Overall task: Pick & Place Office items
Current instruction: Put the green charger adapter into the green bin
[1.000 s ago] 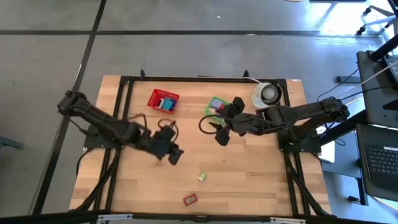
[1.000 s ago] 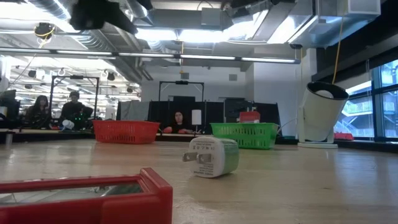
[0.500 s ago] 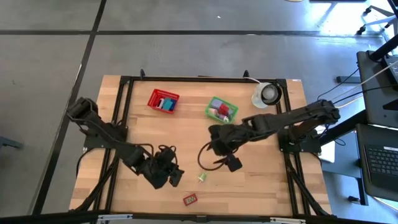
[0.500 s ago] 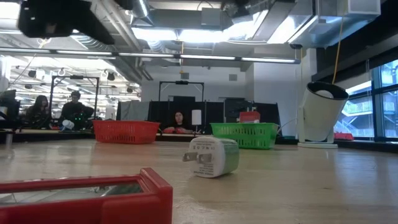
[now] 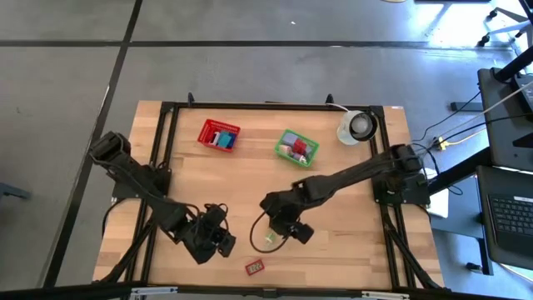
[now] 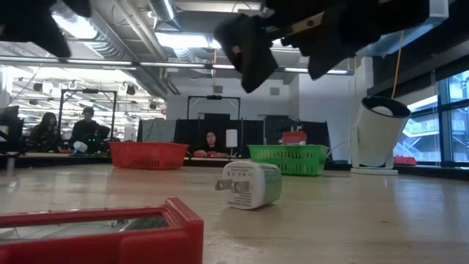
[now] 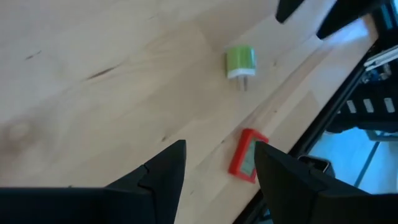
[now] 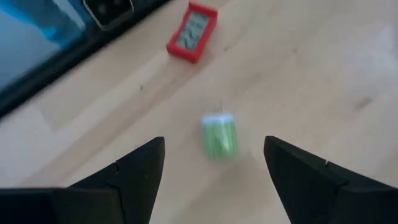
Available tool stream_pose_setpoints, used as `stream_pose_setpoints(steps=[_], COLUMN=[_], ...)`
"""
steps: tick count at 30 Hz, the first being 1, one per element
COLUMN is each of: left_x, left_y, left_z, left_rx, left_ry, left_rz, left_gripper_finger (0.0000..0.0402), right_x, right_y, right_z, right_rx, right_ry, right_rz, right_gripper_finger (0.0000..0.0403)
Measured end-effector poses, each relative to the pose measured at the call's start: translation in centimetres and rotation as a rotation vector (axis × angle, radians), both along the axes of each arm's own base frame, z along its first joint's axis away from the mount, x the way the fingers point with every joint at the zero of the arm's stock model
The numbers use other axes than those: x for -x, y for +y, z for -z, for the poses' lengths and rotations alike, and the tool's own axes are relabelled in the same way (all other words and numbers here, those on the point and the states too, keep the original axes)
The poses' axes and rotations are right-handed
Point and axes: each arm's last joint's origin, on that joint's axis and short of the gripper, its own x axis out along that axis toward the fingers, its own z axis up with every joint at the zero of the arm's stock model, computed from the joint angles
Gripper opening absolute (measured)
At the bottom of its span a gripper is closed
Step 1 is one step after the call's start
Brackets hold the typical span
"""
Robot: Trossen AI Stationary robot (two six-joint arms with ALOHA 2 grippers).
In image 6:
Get green wall charger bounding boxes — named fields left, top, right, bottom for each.
left=214, top=160, right=283, bottom=210

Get person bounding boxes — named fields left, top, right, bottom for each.
left=28, top=111, right=62, bottom=153
left=191, top=130, right=231, bottom=158
left=69, top=106, right=111, bottom=154

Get black rig frame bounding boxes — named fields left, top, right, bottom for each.
left=58, top=87, right=118, bottom=142
left=186, top=94, right=242, bottom=122

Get black partition panel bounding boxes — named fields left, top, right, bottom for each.
left=174, top=114, right=333, bottom=159

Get red plastic basket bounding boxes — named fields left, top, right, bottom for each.
left=108, top=141, right=191, bottom=170

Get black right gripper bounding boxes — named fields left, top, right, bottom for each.
left=213, top=0, right=432, bottom=95

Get red digital clock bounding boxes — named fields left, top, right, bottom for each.
left=0, top=197, right=205, bottom=264

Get yellow hanging cable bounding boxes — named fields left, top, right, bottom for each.
left=391, top=31, right=405, bottom=100

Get green plastic basket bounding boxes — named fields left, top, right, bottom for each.
left=246, top=144, right=330, bottom=177

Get white lamp cable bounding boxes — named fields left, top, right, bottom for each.
left=325, top=138, right=352, bottom=158

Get small red bin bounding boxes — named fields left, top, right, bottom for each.
left=394, top=155, right=418, bottom=166

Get grey partition panel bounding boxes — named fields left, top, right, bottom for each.
left=137, top=119, right=177, bottom=143

